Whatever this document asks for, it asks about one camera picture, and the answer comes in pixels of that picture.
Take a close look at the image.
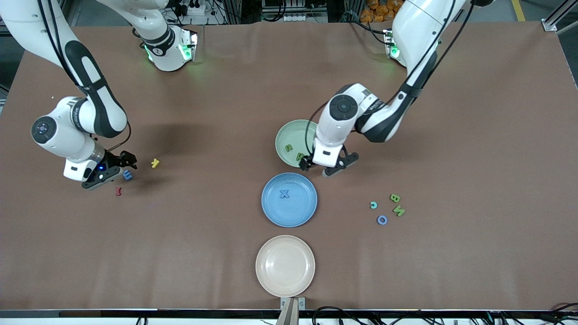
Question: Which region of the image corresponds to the pale green plate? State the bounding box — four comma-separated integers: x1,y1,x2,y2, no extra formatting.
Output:
275,119,322,168

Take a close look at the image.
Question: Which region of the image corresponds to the blue plate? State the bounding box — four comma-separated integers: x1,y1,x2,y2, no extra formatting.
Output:
261,172,318,228

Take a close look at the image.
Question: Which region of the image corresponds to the brown paper table cover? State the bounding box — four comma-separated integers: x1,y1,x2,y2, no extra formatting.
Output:
0,20,578,312

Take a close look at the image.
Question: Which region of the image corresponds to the beige plate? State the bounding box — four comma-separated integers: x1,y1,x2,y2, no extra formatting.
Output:
255,235,316,297

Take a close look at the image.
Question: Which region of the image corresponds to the long white power strip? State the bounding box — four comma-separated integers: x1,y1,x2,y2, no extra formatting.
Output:
284,14,328,24

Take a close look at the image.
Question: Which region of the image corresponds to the white power strip with plugs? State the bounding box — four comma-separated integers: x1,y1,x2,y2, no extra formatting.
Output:
174,0,213,16

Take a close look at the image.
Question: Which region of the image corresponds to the bag of orange fruit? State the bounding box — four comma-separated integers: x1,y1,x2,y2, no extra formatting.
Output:
360,0,400,24

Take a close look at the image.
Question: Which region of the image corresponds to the black table edge rail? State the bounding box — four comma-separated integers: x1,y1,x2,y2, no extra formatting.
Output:
0,309,578,319

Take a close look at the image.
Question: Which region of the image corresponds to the black looped cable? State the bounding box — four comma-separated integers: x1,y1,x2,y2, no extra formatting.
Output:
312,306,362,325

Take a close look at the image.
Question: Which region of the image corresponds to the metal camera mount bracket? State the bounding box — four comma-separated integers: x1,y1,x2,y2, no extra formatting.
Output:
280,297,306,325

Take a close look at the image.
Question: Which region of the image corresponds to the aluminium frame post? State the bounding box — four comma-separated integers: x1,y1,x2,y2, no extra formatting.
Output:
542,0,578,36

